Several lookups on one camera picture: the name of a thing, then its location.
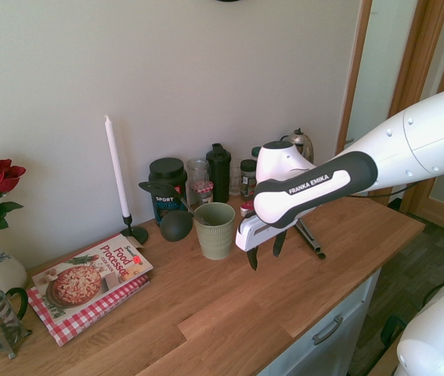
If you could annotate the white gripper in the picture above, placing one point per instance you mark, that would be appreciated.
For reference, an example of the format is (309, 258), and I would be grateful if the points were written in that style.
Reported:
(251, 235)

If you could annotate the steel tongs with black heads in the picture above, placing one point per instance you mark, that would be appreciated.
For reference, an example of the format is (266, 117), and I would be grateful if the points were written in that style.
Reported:
(311, 239)

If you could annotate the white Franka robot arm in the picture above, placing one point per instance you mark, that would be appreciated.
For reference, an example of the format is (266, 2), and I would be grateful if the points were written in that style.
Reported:
(421, 129)

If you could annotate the green ribbed ceramic utensil holder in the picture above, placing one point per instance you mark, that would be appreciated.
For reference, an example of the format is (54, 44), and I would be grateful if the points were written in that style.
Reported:
(215, 241)

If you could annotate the black candle holder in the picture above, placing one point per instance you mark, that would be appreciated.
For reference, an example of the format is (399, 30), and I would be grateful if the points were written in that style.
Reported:
(135, 233)

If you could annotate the spice jar with black lid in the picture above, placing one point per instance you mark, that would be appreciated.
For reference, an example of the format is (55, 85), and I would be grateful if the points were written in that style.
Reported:
(248, 176)

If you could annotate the clear footed drinking glass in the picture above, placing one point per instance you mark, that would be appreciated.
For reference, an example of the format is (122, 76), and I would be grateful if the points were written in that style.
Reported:
(235, 176)

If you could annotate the white cabinet drawer front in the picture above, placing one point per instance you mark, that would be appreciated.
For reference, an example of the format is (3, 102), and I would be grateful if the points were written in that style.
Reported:
(335, 305)

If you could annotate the small jar with gingham lid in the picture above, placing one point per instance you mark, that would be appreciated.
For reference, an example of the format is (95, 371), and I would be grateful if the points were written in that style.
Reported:
(203, 187)

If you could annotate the black ladle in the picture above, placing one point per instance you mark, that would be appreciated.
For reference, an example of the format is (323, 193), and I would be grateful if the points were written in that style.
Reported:
(176, 227)

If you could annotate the black shaker bottle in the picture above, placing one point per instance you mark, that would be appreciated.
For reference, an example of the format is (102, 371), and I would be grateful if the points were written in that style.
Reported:
(218, 172)

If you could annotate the clear bottle with green lid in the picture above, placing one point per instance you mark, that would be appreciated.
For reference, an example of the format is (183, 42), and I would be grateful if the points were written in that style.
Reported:
(256, 151)

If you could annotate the tall clear glass jar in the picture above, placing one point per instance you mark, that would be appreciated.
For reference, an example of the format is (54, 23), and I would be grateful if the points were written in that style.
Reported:
(198, 170)

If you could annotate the stainless steel electric kettle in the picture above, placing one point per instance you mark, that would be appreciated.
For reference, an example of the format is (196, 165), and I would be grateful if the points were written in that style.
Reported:
(302, 143)

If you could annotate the dark protein powder tub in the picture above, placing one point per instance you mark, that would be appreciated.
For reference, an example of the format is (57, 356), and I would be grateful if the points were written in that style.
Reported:
(167, 172)

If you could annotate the black slotted spoon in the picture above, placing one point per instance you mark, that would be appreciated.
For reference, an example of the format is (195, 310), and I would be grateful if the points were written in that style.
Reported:
(155, 188)

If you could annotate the tall white candle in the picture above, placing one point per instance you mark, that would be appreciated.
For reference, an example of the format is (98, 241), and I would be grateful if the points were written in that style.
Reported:
(117, 164)

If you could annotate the Food Processor cookbook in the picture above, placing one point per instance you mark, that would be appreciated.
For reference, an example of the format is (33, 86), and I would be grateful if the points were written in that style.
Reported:
(88, 274)

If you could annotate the red gingham book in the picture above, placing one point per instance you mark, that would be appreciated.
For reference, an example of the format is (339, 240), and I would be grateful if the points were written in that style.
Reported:
(84, 321)

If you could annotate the wooden door with glass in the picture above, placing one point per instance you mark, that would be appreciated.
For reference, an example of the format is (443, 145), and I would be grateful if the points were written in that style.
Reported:
(421, 58)

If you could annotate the wooden door frame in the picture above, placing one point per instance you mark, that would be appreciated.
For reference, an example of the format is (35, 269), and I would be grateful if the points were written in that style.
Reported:
(356, 58)

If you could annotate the black wall clock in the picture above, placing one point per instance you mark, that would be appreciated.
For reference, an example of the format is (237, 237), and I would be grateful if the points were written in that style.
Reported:
(229, 1)

